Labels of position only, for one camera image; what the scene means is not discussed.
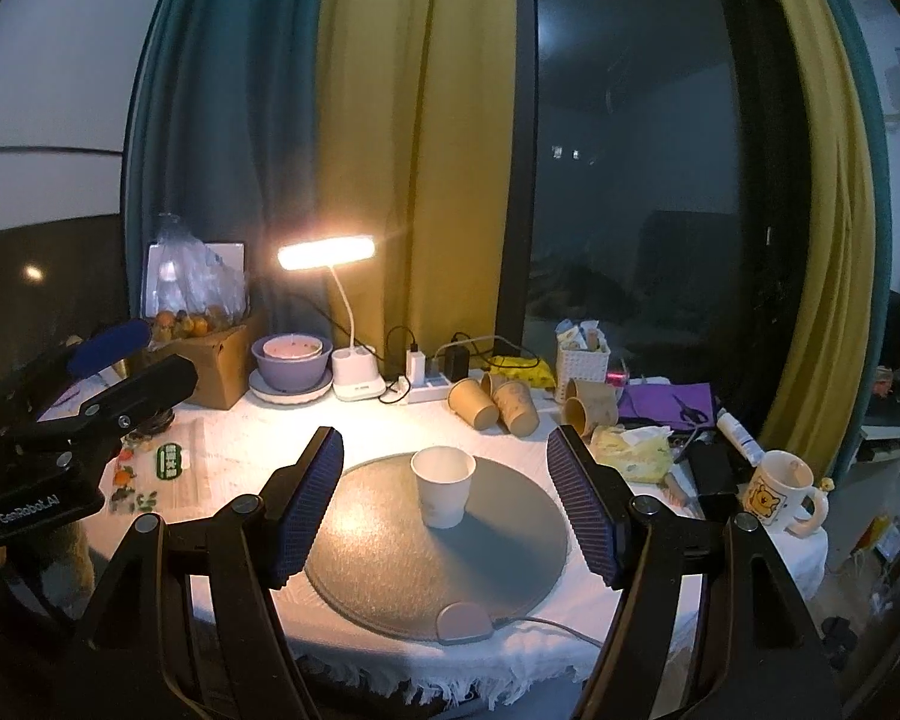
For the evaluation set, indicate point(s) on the black power bank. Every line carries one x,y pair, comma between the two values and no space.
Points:
709,472

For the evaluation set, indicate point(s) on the white power strip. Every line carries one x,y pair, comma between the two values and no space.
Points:
427,392

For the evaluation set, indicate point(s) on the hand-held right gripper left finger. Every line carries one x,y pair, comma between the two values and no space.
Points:
311,506

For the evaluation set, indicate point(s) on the brown paper cup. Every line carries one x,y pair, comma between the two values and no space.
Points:
475,403
574,415
596,392
514,405

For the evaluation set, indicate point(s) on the pink bowl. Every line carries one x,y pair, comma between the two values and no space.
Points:
292,349

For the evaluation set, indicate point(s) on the white cartoon bear mug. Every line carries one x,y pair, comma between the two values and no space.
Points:
778,493

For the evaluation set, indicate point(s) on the round grey heating mat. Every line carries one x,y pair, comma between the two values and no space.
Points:
450,555

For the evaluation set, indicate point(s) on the black power adapter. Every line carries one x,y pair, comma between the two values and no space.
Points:
459,364

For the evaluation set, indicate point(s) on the yellow curtain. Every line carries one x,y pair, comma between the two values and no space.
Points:
412,127
825,187

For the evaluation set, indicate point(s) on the yellow wet wipes packet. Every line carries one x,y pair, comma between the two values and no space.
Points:
634,454

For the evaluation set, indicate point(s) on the cardboard box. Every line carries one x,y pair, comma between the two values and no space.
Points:
214,364

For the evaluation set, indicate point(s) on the white tube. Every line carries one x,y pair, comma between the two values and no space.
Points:
741,439

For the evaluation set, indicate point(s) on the white charger plug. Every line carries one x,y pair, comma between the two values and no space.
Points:
415,366

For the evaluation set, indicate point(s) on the white lattice basket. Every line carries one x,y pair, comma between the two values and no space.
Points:
581,361

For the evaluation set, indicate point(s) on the clear plastic bag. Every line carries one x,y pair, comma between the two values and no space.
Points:
191,281

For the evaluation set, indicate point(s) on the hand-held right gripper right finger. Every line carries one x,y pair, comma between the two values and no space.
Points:
579,493

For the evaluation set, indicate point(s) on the white plate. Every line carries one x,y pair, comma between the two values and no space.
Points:
289,393

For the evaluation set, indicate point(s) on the white paper cup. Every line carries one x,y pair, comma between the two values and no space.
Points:
441,487

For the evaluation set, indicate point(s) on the yellow snack packet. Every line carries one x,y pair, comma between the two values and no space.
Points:
525,370

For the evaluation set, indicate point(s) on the purple bowl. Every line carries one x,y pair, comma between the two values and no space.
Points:
291,373

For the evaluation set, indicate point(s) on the white desk lamp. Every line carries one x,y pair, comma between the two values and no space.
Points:
345,315

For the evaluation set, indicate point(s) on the teal curtain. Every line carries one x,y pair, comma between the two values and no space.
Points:
225,127

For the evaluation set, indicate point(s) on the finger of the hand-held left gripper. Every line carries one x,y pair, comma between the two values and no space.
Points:
112,345
150,388

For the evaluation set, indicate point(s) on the green sticker sheet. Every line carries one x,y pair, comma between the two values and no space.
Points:
170,460

